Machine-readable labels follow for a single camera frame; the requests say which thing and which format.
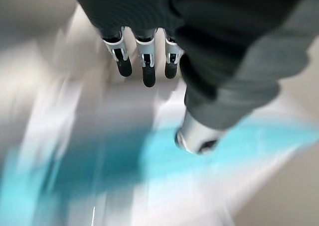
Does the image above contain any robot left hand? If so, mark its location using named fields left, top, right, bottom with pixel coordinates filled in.
left=68, top=0, right=319, bottom=155

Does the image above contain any white blue medical cart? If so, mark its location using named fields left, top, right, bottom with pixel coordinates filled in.
left=0, top=1, right=319, bottom=226

